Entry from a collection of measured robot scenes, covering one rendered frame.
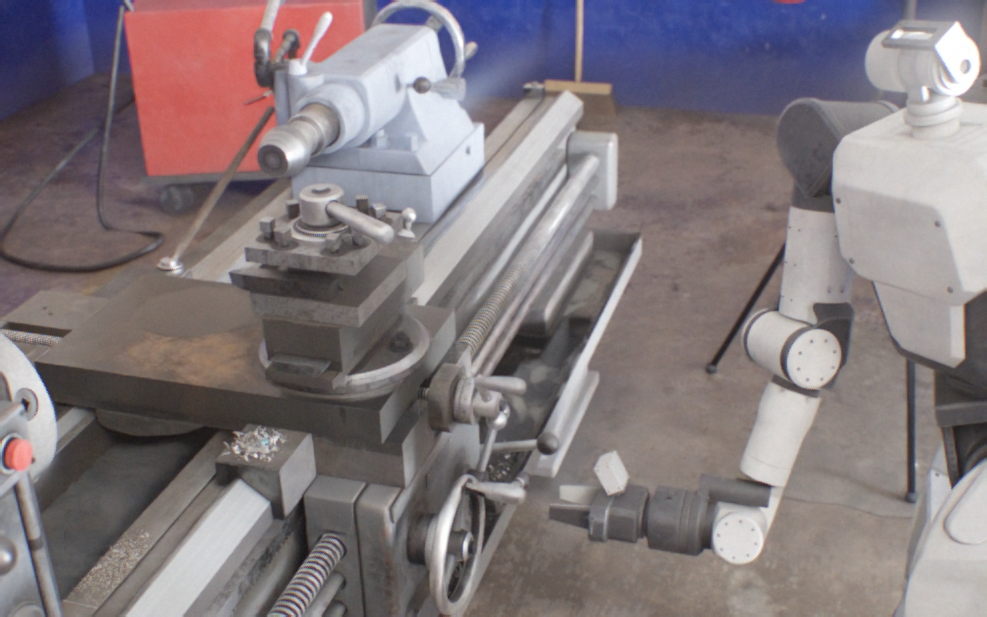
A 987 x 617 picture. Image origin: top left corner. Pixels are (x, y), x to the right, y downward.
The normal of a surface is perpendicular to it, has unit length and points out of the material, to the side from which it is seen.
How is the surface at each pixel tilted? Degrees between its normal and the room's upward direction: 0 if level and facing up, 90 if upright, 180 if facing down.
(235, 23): 90
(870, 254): 102
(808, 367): 78
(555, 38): 90
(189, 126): 90
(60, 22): 90
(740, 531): 66
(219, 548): 36
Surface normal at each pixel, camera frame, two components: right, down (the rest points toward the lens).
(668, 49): -0.31, 0.44
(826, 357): 0.29, 0.23
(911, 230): -0.87, 0.41
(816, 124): -0.86, 0.07
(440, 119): 0.85, -0.26
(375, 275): -0.04, -0.89
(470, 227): 0.53, -0.66
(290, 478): 0.95, 0.11
